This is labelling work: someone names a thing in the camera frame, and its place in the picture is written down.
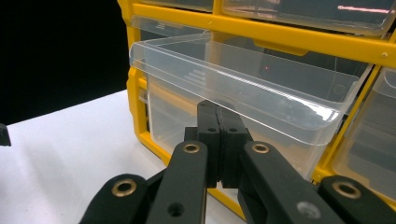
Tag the clear plastic bin drawer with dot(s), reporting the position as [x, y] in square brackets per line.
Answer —
[174, 118]

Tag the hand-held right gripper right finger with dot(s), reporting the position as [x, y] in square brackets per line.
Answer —
[232, 155]

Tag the set of clear drawers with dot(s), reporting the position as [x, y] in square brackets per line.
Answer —
[367, 140]

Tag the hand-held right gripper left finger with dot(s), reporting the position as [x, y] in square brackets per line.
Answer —
[213, 155]

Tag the white board sheet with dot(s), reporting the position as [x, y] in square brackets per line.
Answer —
[62, 155]

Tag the yellow black organizer cabinet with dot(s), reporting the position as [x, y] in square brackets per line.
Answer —
[280, 34]

